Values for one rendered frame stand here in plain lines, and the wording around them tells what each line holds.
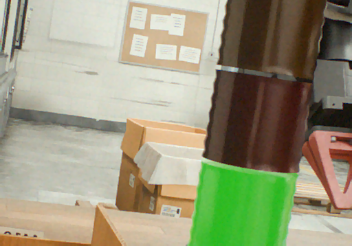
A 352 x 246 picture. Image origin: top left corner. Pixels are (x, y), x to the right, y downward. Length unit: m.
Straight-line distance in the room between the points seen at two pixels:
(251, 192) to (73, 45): 11.01
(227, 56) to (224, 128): 0.03
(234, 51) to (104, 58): 11.03
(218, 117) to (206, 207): 0.03
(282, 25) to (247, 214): 0.07
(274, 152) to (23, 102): 11.04
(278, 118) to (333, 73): 0.54
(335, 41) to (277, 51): 0.57
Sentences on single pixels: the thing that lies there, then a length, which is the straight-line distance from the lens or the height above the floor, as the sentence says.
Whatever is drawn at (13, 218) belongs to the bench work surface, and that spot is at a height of 0.90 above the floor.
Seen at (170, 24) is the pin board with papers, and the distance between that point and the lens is 11.41.
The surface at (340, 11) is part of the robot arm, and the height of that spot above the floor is 1.20.
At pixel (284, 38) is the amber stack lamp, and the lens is 0.28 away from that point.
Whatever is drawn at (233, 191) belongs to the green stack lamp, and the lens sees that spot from 0.28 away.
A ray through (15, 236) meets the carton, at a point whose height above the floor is 0.93.
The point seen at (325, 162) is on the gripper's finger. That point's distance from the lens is 0.80.
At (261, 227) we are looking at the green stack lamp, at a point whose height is 1.06.
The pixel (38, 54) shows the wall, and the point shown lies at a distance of 11.27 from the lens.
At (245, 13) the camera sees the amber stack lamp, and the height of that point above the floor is 1.14.
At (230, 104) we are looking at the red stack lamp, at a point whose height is 1.11.
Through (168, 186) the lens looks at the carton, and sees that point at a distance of 4.00.
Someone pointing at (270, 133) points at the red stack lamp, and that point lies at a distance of 0.28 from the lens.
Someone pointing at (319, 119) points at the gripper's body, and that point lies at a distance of 0.81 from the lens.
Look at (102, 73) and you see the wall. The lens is 11.32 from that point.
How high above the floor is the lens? 1.12
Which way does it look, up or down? 6 degrees down
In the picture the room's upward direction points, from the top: 8 degrees clockwise
